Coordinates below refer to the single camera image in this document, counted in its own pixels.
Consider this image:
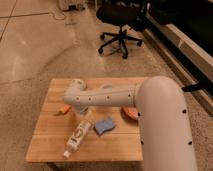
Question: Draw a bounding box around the white plastic bottle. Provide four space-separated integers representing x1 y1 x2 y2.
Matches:
63 116 94 158

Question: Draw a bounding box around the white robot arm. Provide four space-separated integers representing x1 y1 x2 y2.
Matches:
64 76 198 171

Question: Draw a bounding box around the orange ceramic bowl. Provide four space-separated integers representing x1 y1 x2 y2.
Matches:
123 107 138 120

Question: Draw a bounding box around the blue sponge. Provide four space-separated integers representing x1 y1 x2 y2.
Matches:
94 117 116 136

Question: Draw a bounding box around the orange marker pen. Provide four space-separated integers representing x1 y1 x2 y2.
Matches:
59 105 71 115

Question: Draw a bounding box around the wooden table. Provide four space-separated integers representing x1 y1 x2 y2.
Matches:
25 79 143 166

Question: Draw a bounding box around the black office chair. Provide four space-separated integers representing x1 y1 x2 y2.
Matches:
96 0 148 59

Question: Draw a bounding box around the white device on floor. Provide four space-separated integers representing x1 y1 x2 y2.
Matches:
58 0 86 11

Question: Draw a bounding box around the long white bench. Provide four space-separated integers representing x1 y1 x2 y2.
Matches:
146 14 213 115

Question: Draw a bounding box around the dark floor cable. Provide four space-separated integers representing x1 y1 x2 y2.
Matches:
0 0 68 42

